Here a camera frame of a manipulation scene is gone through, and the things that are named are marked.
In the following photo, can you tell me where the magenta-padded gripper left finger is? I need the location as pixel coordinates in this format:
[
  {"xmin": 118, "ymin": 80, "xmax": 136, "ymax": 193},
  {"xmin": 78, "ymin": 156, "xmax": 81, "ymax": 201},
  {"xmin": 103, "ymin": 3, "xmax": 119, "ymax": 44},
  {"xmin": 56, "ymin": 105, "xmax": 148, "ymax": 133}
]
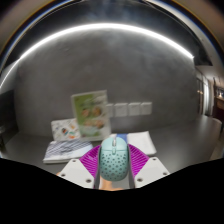
[{"xmin": 58, "ymin": 143, "xmax": 101, "ymax": 189}]

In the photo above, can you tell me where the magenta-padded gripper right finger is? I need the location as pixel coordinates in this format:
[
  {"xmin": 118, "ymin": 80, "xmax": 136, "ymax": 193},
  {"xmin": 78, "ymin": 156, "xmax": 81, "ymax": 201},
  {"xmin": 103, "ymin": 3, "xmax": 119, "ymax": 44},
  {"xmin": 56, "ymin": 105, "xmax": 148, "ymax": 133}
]
[{"xmin": 127, "ymin": 143, "xmax": 171, "ymax": 189}]

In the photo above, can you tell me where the mint green computer mouse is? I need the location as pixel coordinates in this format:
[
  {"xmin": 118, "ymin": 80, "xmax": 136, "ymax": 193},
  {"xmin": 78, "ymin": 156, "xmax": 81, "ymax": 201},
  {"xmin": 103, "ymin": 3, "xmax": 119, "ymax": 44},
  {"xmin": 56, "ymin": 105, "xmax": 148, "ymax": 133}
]
[{"xmin": 98, "ymin": 136, "xmax": 131, "ymax": 183}]

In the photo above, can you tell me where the grey striped book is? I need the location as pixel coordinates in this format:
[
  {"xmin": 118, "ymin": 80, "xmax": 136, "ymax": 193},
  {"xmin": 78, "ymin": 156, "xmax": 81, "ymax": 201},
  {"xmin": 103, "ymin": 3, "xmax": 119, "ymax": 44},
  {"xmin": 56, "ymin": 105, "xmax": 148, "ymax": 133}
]
[{"xmin": 42, "ymin": 139, "xmax": 95, "ymax": 165}]

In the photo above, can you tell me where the white book with blue band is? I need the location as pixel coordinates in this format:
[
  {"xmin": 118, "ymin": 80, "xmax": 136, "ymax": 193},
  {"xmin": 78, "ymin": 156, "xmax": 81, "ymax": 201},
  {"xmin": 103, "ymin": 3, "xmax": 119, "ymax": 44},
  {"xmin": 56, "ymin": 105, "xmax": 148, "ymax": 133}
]
[{"xmin": 109, "ymin": 130, "xmax": 158, "ymax": 157}]

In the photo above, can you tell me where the white card with colourful prints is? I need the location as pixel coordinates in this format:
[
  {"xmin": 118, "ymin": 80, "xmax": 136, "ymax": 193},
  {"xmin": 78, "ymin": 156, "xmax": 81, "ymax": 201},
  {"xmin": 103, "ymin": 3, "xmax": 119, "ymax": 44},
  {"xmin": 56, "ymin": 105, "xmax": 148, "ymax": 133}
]
[{"xmin": 50, "ymin": 118, "xmax": 82, "ymax": 142}]

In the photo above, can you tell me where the green picture book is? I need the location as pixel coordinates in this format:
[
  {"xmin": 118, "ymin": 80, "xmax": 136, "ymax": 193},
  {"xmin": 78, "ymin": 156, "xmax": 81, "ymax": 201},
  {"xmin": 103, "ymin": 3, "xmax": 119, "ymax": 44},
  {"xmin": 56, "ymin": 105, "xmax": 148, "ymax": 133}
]
[{"xmin": 70, "ymin": 89, "xmax": 112, "ymax": 142}]

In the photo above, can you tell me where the white ceiling light strip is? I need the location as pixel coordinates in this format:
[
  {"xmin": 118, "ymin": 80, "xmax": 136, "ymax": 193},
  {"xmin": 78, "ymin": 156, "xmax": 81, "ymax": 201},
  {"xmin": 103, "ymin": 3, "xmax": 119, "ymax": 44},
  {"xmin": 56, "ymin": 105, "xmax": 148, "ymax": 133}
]
[{"xmin": 0, "ymin": 22, "xmax": 195, "ymax": 89}]

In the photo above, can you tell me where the white wall socket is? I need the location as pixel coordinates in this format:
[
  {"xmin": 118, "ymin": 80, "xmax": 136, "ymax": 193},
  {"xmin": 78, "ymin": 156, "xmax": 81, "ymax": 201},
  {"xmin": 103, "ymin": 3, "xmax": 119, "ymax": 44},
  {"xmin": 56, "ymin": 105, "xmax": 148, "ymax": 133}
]
[
  {"xmin": 114, "ymin": 102, "xmax": 129, "ymax": 118},
  {"xmin": 105, "ymin": 103, "xmax": 115, "ymax": 118},
  {"xmin": 128, "ymin": 102, "xmax": 141, "ymax": 117},
  {"xmin": 140, "ymin": 101, "xmax": 153, "ymax": 116}
]

